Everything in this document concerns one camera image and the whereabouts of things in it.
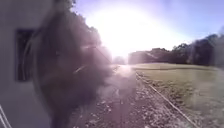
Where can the dark trees beside building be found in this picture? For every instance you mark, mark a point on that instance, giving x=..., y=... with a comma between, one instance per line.
x=73, y=63

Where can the leaf-strewn dirt path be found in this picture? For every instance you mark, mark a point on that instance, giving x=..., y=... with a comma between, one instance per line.
x=130, y=100

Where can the pale path edging strip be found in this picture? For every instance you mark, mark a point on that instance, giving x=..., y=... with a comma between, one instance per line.
x=166, y=100

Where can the row of trees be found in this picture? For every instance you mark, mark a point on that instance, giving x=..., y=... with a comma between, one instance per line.
x=180, y=53

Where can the grass field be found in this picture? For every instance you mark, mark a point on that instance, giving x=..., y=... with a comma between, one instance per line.
x=190, y=83

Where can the grey building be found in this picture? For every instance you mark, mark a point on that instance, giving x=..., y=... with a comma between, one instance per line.
x=16, y=66

